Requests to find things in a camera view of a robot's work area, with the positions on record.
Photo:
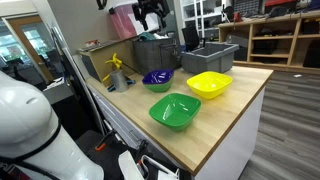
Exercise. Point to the yellow plastic bowl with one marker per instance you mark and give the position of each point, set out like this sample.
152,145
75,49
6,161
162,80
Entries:
209,84

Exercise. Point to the pink plastic bag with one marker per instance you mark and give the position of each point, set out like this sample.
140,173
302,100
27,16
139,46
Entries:
122,21

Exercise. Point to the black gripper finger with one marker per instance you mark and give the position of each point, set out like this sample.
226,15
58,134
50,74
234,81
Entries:
164,19
144,21

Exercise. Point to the wooden framed door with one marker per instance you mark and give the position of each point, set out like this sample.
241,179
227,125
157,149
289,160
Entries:
30,43

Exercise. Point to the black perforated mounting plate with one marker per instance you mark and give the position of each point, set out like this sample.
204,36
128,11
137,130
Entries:
110,156

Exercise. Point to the red patterned small box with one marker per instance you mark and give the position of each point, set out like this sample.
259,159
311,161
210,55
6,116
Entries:
91,43

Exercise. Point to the wooden shelf unit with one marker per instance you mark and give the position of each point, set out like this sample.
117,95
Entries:
283,43

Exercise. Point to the blue plastic bowl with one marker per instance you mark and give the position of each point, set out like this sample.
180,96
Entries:
158,76

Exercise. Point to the black slanted pole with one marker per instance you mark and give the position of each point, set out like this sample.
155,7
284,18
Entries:
78,80

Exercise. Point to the teal cloth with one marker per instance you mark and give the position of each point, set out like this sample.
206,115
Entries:
146,36

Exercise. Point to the white drawer cabinet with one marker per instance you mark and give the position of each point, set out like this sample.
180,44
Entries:
230,146

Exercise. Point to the orange tipped black clamp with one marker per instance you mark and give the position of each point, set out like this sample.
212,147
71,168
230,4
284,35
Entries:
105,140
141,151

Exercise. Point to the small green plastic bowl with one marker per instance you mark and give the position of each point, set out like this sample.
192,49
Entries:
159,88

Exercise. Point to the silver metal cylinder roll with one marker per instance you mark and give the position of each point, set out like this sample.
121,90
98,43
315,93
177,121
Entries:
119,81

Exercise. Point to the cardboard box with black panel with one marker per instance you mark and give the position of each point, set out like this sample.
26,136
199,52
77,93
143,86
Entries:
106,60

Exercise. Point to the grey plastic bin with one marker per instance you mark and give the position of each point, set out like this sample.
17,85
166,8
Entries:
213,60

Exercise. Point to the large green plastic bowl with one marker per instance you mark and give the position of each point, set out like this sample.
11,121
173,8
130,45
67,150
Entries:
175,111

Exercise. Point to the dark grey fabric bin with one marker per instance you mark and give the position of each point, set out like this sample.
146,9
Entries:
155,55

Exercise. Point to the white shelving unit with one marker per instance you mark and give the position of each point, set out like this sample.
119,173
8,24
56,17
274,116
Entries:
203,16

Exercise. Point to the black office chair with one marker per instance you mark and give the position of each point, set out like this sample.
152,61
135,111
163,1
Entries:
190,38

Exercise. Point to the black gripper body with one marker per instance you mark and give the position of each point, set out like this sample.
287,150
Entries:
153,6

